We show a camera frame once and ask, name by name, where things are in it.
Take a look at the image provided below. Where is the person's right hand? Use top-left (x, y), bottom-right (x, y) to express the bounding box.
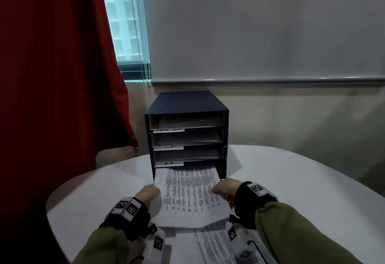
top-left (211, 178), bottom-right (243, 210)

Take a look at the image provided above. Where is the person's left hand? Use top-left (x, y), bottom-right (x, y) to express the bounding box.
top-left (134, 184), bottom-right (161, 210)

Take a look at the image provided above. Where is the pile of printed papers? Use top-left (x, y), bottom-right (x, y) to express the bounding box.
top-left (164, 221), bottom-right (274, 264)

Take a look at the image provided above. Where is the dark blue paper tray organizer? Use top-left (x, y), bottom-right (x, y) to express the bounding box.
top-left (144, 91), bottom-right (230, 180)

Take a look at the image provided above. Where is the person's right forearm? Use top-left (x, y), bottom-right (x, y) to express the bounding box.
top-left (255, 202), bottom-right (363, 264)

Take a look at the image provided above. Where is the person's left forearm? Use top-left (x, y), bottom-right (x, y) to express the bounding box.
top-left (71, 227), bottom-right (133, 264)

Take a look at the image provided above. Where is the black right wrist band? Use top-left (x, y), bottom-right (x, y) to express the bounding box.
top-left (234, 181), bottom-right (279, 231)

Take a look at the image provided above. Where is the black wrist band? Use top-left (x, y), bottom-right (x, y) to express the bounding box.
top-left (99, 197), bottom-right (151, 242)
top-left (234, 181), bottom-right (279, 231)

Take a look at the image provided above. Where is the black left wrist band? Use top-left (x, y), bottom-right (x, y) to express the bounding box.
top-left (99, 197), bottom-right (151, 242)

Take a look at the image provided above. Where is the beige chair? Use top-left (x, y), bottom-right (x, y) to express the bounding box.
top-left (95, 146), bottom-right (139, 168)

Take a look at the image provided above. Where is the red curtain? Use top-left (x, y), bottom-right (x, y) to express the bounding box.
top-left (0, 0), bottom-right (139, 228)

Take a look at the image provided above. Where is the wide white roller blind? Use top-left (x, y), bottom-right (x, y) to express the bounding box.
top-left (140, 0), bottom-right (385, 86)

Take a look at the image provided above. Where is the window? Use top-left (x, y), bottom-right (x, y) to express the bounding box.
top-left (98, 0), bottom-right (151, 81)

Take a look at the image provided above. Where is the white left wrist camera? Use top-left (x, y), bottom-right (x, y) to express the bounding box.
top-left (141, 224), bottom-right (166, 264)

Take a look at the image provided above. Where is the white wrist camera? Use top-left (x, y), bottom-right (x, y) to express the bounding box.
top-left (141, 224), bottom-right (166, 264)
top-left (227, 214), bottom-right (255, 258)

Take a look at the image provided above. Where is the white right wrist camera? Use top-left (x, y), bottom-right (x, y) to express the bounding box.
top-left (227, 214), bottom-right (255, 258)

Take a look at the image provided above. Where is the bead chain blind cord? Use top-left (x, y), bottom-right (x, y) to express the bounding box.
top-left (128, 0), bottom-right (152, 87)

